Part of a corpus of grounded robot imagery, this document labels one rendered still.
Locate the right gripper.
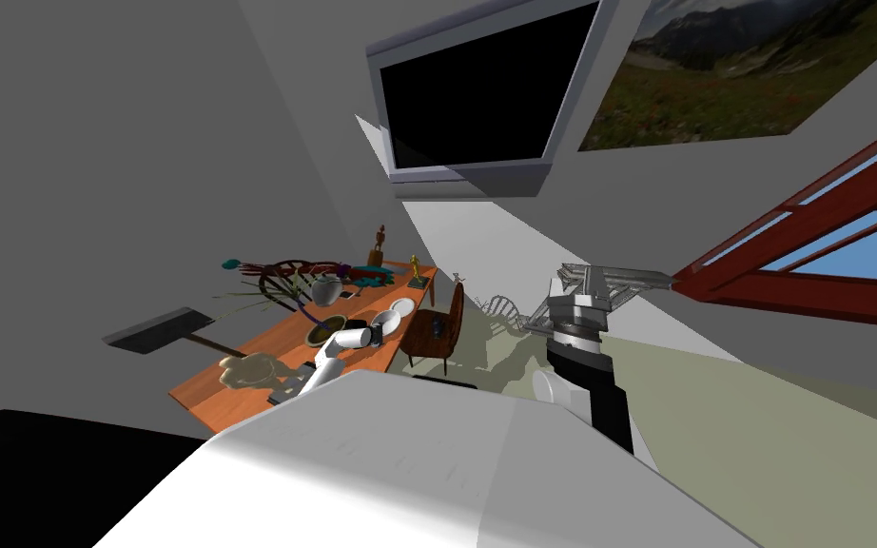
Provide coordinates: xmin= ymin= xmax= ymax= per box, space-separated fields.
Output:
xmin=521 ymin=263 xmax=673 ymax=345

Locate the olive bowl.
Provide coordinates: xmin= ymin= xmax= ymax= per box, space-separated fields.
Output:
xmin=304 ymin=313 xmax=350 ymax=351

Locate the brown wooden chair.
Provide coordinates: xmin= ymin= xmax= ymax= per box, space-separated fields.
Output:
xmin=399 ymin=280 xmax=467 ymax=377

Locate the grey round vase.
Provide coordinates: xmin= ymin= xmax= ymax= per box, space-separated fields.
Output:
xmin=311 ymin=274 xmax=345 ymax=309

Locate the gold statuette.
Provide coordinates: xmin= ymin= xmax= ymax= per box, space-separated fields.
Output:
xmin=405 ymin=254 xmax=433 ymax=291

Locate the brown wooden figurine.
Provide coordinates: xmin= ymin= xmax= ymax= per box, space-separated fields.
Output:
xmin=365 ymin=224 xmax=388 ymax=268

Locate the orange wooden table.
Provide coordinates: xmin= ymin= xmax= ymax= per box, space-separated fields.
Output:
xmin=167 ymin=262 xmax=439 ymax=435

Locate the beige flat plate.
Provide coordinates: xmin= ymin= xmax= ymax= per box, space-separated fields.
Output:
xmin=218 ymin=352 xmax=297 ymax=392

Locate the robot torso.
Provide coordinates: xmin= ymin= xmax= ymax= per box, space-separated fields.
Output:
xmin=91 ymin=368 xmax=761 ymax=548

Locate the red framed window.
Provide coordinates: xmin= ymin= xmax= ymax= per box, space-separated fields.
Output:
xmin=670 ymin=106 xmax=877 ymax=333

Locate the grey framed television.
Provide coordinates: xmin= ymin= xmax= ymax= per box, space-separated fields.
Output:
xmin=365 ymin=0 xmax=624 ymax=202

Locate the mountain landscape picture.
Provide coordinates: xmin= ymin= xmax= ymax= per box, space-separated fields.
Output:
xmin=576 ymin=0 xmax=877 ymax=153

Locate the grey wire spiral rack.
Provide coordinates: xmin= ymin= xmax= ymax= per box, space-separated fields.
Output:
xmin=479 ymin=292 xmax=525 ymax=330

